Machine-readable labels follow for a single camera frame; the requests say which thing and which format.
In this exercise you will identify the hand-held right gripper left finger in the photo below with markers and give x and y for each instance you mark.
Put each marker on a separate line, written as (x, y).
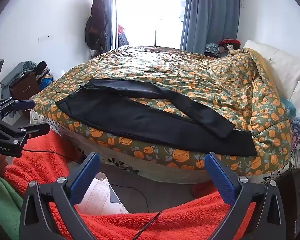
(84, 180)

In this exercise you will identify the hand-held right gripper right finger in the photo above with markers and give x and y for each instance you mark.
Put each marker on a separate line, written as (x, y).
(220, 180)

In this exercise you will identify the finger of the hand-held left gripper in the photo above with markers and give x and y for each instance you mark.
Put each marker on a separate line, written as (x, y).
(35, 129)
(23, 105)

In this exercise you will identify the black pants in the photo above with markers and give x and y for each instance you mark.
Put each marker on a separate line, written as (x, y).
(130, 115)

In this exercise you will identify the white plastic bag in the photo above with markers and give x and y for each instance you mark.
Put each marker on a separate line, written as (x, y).
(97, 195)

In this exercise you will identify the grey cloth pile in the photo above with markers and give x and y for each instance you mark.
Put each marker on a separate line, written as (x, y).
(15, 75)

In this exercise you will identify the blue bag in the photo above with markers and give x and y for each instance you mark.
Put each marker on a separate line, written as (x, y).
(46, 83)

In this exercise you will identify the black slipper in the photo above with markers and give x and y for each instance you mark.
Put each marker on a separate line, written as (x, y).
(40, 67)

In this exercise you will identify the orange fleece garment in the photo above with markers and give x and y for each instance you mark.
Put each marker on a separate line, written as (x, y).
(177, 220)

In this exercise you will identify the teal pillow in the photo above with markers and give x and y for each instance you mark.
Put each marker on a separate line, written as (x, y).
(288, 107)

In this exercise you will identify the hanging dark coats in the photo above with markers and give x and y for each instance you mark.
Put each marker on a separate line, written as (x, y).
(97, 25)

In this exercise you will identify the red and dark hanging clothes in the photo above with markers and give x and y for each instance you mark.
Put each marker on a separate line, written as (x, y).
(122, 36)

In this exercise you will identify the pumpkin print quilt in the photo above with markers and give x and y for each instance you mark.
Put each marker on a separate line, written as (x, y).
(180, 65)

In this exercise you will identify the grey patterned cloth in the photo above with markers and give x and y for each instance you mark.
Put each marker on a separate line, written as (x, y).
(212, 49)

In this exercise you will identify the cream padded headboard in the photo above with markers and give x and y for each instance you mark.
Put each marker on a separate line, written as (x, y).
(287, 65)

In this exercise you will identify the red black cloth pile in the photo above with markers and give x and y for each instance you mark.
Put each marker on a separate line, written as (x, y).
(230, 42)

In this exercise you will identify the glass balcony door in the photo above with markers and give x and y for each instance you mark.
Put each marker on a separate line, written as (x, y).
(150, 12)

